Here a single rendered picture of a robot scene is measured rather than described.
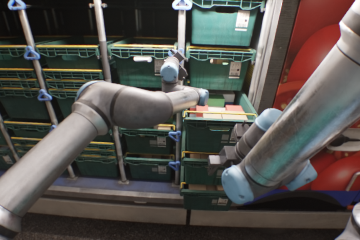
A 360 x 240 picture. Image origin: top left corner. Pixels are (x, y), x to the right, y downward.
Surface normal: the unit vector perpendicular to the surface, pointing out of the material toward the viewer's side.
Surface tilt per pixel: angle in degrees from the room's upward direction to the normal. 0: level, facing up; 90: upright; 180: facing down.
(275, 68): 90
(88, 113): 71
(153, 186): 0
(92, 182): 0
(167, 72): 90
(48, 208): 90
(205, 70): 97
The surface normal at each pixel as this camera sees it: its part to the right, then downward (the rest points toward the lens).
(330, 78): -0.95, 0.08
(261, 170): -0.66, 0.48
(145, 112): 0.47, 0.17
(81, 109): -0.22, 0.00
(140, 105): 0.40, -0.09
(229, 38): -0.04, 0.55
